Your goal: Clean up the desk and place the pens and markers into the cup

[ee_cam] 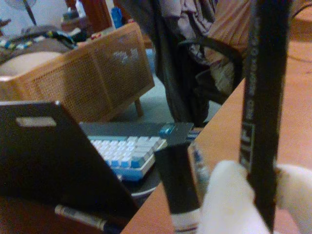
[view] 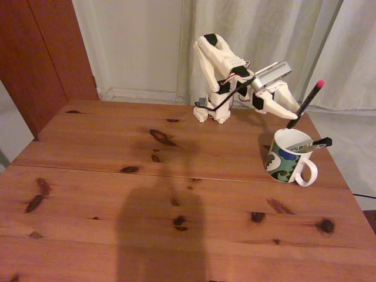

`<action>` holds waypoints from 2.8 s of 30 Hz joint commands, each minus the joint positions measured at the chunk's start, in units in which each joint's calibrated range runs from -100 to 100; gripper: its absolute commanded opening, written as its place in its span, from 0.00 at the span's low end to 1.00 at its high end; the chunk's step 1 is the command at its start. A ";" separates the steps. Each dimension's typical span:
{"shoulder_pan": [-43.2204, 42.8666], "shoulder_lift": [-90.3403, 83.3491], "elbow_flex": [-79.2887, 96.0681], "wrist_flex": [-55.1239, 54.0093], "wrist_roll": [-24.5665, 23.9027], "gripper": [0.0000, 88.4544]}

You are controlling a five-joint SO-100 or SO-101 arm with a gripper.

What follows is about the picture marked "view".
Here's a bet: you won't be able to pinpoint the black pen with red end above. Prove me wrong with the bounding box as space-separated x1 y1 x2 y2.
286 79 325 130

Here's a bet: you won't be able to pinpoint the white marker with black cap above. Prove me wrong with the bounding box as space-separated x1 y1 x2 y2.
286 137 333 153

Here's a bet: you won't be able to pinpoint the cream white curtain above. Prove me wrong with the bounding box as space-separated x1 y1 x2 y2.
177 0 343 110
301 0 376 111

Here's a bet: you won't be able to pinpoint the white mug with green pattern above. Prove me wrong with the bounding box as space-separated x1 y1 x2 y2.
264 127 319 188

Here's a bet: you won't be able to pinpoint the brown wooden door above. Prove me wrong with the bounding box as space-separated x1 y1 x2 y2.
0 0 99 142

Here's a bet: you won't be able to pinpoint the silver camera box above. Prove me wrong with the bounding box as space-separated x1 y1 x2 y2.
251 61 292 92

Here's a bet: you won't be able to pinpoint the black camera cable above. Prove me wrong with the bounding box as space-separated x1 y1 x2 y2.
194 76 256 112

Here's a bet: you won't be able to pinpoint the red white servo wires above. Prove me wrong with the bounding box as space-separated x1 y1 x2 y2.
220 60 253 88

